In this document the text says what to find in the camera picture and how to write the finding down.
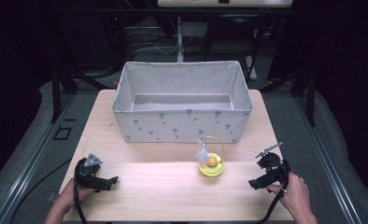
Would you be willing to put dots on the yellow feather ball cat toy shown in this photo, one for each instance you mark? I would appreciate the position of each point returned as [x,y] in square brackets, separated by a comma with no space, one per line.
[211,165]

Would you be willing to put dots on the person's left hand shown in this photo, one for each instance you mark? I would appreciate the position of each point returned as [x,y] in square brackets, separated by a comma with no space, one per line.
[71,194]

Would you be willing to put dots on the grey patterned fabric storage box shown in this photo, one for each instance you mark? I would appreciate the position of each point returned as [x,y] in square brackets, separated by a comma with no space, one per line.
[182,124]

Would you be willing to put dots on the person's right hand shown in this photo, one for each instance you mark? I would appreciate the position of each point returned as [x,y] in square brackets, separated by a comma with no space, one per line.
[292,194]

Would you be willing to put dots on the black metal stand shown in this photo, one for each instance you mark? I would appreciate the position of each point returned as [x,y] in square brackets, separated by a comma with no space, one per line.
[309,96]
[56,93]

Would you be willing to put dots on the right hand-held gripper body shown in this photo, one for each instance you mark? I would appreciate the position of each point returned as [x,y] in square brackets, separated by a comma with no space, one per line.
[274,166]

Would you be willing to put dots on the white desk leg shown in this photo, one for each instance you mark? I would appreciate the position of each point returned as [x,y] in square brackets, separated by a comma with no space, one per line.
[180,40]

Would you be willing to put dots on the black chair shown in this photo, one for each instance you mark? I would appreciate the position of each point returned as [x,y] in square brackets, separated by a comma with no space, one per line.
[232,34]

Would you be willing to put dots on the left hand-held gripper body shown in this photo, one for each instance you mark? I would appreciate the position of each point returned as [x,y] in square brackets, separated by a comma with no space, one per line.
[87,174]

